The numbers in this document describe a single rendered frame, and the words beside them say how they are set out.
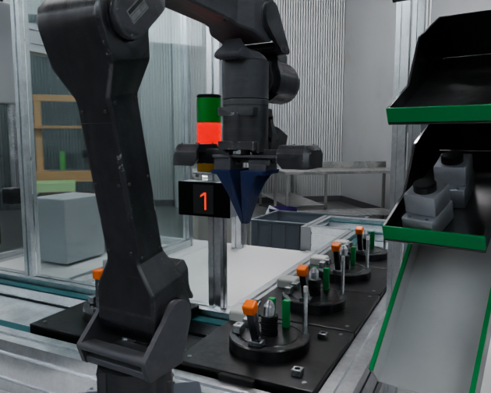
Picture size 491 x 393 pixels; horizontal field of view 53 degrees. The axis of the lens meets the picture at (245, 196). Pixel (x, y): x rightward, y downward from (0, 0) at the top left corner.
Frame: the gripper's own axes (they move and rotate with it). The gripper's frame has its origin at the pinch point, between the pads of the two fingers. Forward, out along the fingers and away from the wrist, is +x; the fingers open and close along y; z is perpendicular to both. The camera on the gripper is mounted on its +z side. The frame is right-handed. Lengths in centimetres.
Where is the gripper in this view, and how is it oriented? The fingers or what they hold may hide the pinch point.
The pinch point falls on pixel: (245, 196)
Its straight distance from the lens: 62.9
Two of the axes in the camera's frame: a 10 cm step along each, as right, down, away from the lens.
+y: -9.0, -0.6, 4.4
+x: 0.0, 9.9, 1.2
